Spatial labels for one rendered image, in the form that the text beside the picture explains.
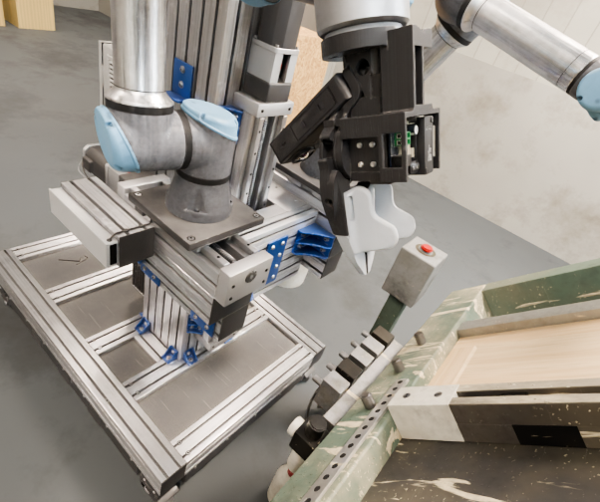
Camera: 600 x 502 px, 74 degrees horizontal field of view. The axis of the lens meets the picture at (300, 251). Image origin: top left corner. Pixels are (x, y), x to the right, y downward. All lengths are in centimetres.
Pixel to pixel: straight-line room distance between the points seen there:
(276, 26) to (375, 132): 71
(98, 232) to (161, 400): 76
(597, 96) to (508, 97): 344
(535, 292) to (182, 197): 97
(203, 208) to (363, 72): 59
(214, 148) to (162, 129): 11
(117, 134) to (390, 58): 53
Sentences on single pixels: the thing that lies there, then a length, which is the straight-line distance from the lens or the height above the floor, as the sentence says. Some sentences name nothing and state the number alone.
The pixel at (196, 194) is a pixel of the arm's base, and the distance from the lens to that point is 87.
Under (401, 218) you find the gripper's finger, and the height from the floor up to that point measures 137.
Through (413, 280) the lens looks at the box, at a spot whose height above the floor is 85.
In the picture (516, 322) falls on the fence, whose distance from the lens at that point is 106.
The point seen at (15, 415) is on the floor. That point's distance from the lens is 185.
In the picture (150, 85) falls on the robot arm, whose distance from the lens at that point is 77.
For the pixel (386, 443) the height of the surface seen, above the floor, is 89.
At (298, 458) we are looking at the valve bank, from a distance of 100.
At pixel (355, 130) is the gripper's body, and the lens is 34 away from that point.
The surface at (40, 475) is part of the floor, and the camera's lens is 172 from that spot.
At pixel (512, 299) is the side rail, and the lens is 130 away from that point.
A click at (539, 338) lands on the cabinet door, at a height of 105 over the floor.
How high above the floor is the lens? 153
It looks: 34 degrees down
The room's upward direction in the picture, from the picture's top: 18 degrees clockwise
